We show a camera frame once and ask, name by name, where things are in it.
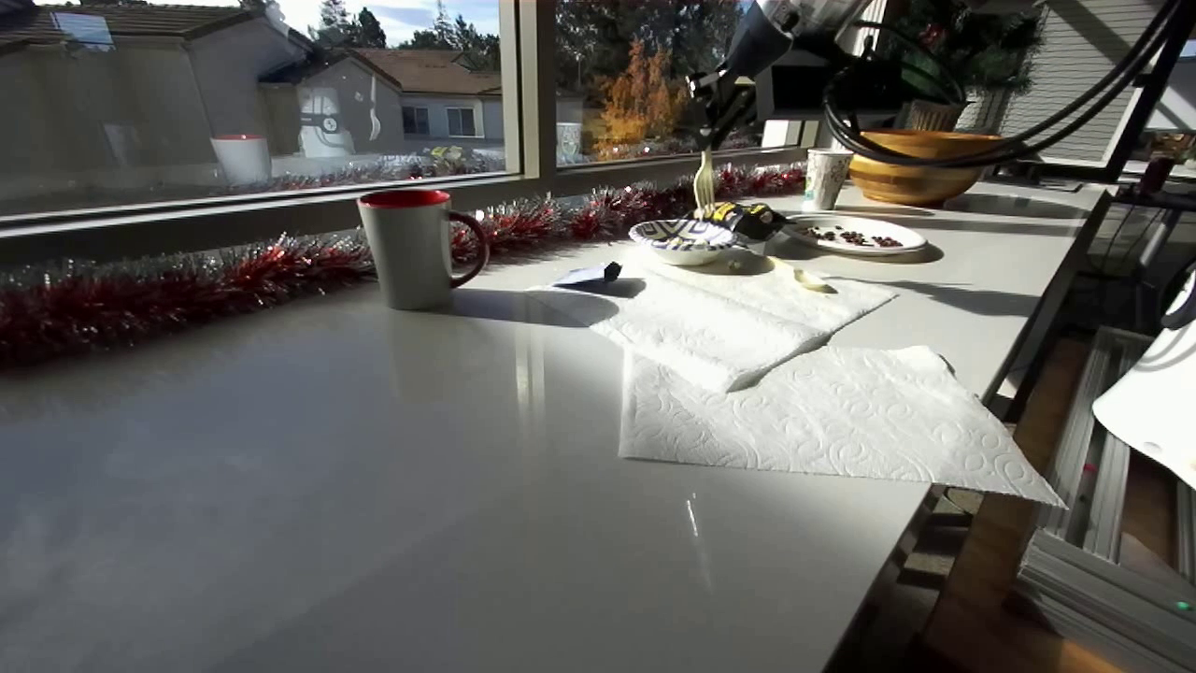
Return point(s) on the small dark object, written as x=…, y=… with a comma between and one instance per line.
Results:
x=587, y=277

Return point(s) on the patterned paper cup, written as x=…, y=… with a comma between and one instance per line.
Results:
x=826, y=181

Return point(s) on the red silver tinsel garland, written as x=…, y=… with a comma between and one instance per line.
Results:
x=152, y=299

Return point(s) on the cream plastic utensil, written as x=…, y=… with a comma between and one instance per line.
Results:
x=813, y=282

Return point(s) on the white flat paper towel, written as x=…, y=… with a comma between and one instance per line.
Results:
x=846, y=425

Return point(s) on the dark coffee beans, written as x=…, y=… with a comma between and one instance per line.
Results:
x=864, y=233

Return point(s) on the white folded paper towel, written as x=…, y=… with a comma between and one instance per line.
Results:
x=734, y=332

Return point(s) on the white plate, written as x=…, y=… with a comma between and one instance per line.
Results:
x=860, y=246

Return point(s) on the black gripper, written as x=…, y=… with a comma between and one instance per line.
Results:
x=750, y=60

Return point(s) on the white mug red inside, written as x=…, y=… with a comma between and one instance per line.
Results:
x=414, y=256

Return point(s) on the cream plastic fork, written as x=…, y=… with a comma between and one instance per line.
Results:
x=704, y=181

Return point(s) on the window frame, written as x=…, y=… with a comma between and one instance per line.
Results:
x=530, y=87

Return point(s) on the white paper sheet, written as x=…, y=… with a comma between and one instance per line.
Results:
x=1153, y=406

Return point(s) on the wooden bowl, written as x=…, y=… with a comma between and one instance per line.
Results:
x=922, y=181

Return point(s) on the black square tray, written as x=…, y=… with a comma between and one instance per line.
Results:
x=750, y=218

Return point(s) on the green potted plant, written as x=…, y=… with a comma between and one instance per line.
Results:
x=965, y=41

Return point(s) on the aluminium frame rails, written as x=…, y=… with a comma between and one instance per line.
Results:
x=1105, y=572

